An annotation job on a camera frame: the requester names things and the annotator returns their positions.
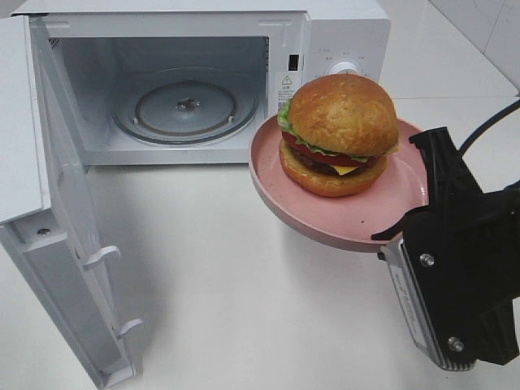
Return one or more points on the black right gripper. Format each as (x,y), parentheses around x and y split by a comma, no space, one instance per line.
(475,246)

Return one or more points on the pink round plate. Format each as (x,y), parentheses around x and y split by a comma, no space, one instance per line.
(341,222)

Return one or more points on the burger with lettuce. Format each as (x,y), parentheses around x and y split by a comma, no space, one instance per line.
(337,132)

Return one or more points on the white microwave door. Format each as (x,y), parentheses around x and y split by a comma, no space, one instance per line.
(48,225)

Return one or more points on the upper white microwave knob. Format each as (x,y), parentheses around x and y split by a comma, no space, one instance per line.
(345,66)

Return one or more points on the white warning label sticker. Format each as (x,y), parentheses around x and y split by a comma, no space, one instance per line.
(286,85)

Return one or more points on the glass microwave turntable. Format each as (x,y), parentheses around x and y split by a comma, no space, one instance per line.
(185,106)

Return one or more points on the white microwave oven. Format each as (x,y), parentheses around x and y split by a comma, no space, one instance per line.
(104,41)

